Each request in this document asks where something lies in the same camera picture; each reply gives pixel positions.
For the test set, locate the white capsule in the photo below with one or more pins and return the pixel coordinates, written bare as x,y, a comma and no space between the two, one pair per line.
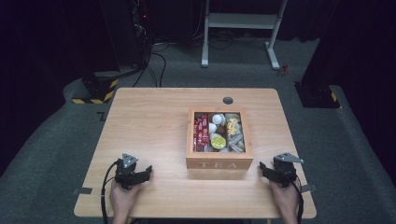
224,150
212,127
217,118
214,135

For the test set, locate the white metal stand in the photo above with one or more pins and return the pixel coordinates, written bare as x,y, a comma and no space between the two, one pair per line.
239,21

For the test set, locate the grey table grommet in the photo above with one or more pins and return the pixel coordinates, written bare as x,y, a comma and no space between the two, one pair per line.
228,100

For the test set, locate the black yellow striped stand base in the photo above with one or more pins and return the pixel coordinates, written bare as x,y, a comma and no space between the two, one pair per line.
99,90

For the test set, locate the grey tape piece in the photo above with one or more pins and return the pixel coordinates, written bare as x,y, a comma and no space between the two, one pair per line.
308,188
82,190

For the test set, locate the pile of yellow-print sachets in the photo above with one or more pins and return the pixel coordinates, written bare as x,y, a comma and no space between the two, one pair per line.
232,126

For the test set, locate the row of red packets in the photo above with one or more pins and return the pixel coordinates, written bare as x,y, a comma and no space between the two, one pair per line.
201,132

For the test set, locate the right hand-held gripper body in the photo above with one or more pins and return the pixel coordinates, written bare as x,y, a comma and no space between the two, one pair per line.
285,172

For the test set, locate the person's left hand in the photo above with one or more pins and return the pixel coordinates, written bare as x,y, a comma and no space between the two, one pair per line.
122,199

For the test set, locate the dark equipment rack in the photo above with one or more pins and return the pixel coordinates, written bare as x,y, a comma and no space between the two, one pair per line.
140,28

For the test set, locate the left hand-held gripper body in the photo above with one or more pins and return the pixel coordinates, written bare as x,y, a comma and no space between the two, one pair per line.
124,175

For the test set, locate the pile of grey sachets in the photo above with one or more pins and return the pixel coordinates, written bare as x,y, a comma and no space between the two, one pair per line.
235,142

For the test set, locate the person's right hand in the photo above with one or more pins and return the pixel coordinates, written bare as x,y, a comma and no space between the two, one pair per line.
285,199

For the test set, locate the wooden tea box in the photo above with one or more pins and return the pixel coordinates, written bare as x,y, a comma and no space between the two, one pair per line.
218,163

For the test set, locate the brown capsule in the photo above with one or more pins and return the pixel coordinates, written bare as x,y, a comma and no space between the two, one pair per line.
221,129

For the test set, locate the small red floor object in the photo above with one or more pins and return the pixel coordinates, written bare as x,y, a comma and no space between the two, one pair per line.
282,70

